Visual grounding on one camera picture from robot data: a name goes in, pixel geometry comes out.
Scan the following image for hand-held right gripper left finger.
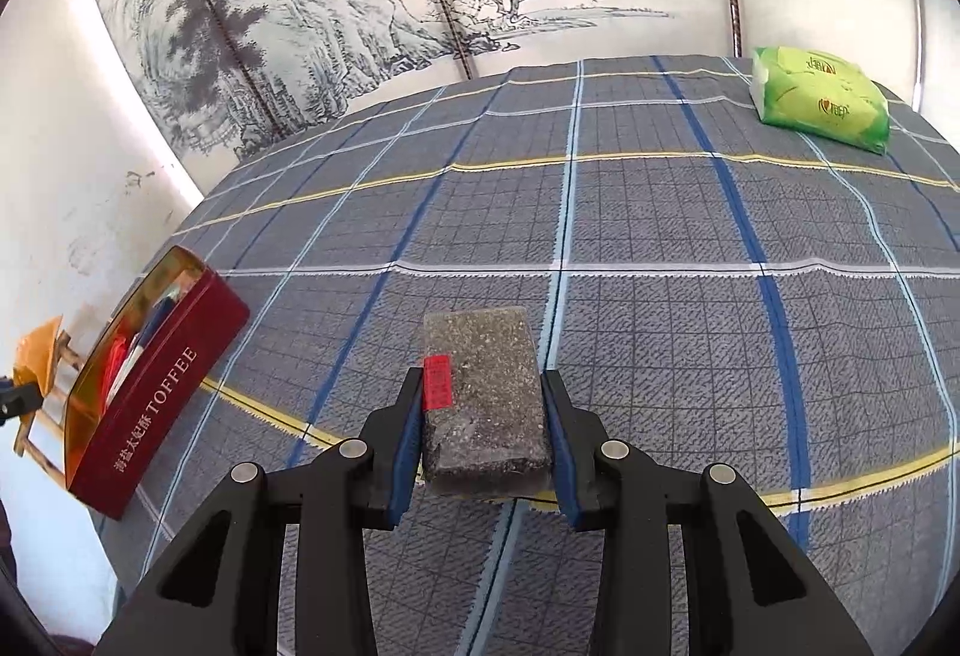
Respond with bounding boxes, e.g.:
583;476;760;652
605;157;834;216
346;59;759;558
94;367;427;656

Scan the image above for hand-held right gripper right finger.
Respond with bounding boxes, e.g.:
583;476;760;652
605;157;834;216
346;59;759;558
540;369;875;656

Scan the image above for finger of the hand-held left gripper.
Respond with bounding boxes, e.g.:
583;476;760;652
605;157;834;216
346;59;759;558
0;380;42;424

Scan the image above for dark sesame bar red label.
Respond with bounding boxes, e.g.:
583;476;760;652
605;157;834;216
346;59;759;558
420;307;556;499

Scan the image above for red snack packet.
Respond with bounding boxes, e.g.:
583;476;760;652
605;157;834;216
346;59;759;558
101;330;140;402

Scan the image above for red tin box gold inside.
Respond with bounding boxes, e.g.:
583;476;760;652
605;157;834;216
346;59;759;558
62;245;251;522

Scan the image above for navy and white snack packet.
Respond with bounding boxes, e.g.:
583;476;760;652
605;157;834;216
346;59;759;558
124;296;181;364

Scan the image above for wooden chair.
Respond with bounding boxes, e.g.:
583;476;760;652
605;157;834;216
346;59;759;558
13;326;85;488

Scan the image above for orange plastic sheet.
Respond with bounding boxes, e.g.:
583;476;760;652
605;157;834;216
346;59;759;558
13;317;67;394

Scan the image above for grey plaid tablecloth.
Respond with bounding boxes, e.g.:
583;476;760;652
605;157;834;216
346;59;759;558
97;54;960;656

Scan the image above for green tissue pack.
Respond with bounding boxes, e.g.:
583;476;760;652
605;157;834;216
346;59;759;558
750;45;892;156

